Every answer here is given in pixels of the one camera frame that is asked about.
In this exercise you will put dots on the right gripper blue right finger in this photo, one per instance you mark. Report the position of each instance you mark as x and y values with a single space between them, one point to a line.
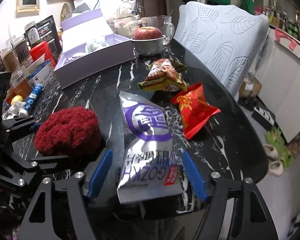
194 176

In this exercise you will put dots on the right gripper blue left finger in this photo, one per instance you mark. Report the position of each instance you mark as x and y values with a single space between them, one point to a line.
98 173

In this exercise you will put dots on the silver purple snack packet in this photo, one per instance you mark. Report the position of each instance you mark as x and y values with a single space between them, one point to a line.
150 166

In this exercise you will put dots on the red fuzzy knit item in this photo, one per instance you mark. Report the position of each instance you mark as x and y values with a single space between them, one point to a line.
72 132

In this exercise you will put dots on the small red snack packet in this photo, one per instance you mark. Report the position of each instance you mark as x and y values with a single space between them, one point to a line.
194 109

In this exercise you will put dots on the red brown snack packet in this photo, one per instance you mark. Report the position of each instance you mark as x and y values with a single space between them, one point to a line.
163 77

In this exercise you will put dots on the leaf print cloth bag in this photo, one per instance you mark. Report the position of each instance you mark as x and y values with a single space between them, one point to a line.
95 45

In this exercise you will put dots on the purple drawstring pouch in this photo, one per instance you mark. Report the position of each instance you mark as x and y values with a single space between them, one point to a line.
74 57

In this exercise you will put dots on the blue white tube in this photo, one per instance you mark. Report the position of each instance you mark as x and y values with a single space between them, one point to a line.
31 100

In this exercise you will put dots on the yellow lemon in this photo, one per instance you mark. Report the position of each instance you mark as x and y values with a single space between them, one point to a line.
17 98

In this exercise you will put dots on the green slippers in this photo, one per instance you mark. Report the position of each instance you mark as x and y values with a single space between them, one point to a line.
278 154

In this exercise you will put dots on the red canister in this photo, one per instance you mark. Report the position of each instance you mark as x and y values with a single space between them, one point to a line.
42 49

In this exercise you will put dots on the lavender gift box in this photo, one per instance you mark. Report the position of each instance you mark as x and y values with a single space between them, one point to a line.
77 32

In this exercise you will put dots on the grey metal bowl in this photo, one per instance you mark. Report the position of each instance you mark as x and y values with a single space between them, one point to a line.
149 47

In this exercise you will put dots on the white cabinet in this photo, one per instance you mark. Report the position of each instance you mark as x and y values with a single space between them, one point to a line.
279 74

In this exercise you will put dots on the dark label jar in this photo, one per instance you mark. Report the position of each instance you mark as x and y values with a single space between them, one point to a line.
32 34

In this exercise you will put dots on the red apple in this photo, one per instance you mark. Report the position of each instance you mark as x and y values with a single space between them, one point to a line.
147 33

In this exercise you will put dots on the black snack pouch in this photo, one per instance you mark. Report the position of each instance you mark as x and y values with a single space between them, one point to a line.
48 32

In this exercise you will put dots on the leaf pattern chair cover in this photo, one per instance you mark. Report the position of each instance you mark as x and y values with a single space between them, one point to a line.
223 37

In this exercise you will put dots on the glass cup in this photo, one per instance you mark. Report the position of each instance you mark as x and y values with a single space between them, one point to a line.
164 23

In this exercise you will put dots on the cream cartoon water bottle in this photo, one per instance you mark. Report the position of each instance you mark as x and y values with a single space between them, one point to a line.
127 21

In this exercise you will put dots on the white refrigerator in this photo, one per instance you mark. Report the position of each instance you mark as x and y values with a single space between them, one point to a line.
108 7

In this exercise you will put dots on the wall intercom panel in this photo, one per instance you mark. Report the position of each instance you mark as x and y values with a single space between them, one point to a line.
27 5

